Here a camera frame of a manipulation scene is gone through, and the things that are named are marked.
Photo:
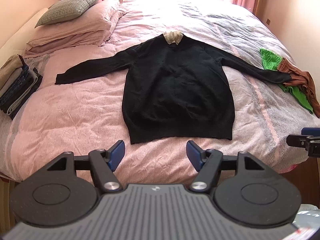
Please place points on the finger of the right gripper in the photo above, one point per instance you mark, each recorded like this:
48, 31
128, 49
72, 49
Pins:
311, 131

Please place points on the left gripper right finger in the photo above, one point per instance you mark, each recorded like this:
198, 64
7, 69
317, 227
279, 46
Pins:
196, 155

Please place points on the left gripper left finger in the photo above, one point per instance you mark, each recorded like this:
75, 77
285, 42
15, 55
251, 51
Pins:
115, 155

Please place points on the black sweater with cream collar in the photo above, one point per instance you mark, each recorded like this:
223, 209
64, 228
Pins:
174, 90

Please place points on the pink and grey duvet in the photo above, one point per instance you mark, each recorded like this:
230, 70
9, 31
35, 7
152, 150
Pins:
83, 116

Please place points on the brown garment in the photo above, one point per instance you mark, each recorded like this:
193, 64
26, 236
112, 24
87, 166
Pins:
303, 81

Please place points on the stack of folded clothes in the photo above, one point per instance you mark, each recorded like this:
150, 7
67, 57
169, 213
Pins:
18, 83

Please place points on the lower pink pillow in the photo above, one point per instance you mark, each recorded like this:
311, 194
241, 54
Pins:
98, 38

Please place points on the pink pillow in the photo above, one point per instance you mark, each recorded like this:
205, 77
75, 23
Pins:
96, 18
98, 38

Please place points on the upper pink pillow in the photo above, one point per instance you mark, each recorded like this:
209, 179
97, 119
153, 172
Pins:
96, 18

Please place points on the cream bed headboard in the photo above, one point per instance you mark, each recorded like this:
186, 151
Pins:
18, 42

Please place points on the grey checked pillow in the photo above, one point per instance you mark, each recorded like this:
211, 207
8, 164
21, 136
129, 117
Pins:
65, 10

